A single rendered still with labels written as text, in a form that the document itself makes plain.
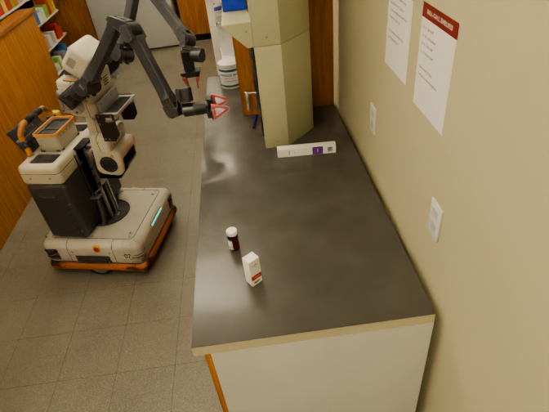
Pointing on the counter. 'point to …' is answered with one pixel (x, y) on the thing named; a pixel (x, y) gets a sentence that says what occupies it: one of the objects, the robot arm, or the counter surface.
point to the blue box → (233, 5)
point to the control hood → (238, 25)
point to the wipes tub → (228, 73)
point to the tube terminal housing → (283, 68)
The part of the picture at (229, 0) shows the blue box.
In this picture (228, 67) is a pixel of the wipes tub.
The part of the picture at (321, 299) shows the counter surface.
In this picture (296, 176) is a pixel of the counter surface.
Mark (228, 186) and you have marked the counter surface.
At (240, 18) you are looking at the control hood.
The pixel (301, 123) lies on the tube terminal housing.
